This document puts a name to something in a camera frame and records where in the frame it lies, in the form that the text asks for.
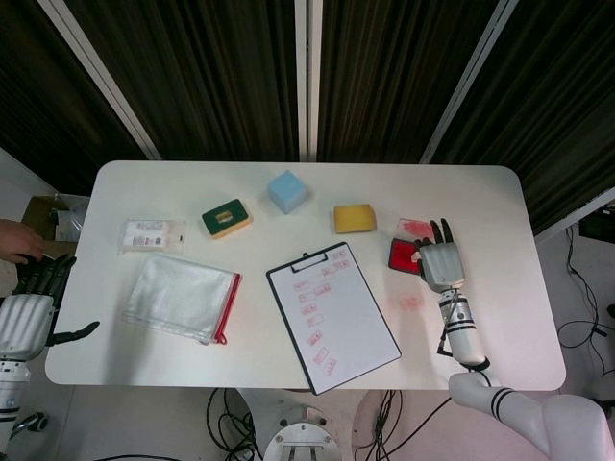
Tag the brown cardboard box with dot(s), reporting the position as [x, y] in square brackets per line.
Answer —
[36, 216]

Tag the white metal frame post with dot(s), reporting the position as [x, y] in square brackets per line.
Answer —
[572, 218]
[307, 79]
[98, 79]
[468, 81]

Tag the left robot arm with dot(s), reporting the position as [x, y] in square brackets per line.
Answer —
[12, 394]

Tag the red ink pad clear lid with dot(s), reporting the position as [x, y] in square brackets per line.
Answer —
[400, 254]

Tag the dark pleated curtain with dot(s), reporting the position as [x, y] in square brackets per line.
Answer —
[206, 77]
[552, 105]
[48, 105]
[389, 77]

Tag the black box device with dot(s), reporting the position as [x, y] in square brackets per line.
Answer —
[598, 225]

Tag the clear pouch red zipper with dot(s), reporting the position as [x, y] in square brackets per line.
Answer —
[180, 298]

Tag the clear packet with labels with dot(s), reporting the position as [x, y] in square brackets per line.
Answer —
[151, 236]

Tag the green and yellow sponge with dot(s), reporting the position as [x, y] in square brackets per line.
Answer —
[227, 219]

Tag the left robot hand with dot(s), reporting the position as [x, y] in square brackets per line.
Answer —
[24, 326]

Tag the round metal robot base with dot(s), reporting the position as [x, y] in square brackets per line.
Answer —
[300, 439]

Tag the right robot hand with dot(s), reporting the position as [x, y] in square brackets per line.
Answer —
[442, 266]

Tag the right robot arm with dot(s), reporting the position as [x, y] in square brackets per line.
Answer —
[461, 331]

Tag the light blue foam cube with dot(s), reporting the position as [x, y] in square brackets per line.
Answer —
[287, 192]

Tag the bystander bare hand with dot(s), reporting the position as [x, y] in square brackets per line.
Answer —
[19, 240]

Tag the black clipboard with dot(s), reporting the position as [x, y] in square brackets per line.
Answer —
[310, 261]

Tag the white stamped paper sheet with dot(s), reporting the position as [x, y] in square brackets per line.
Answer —
[351, 326]

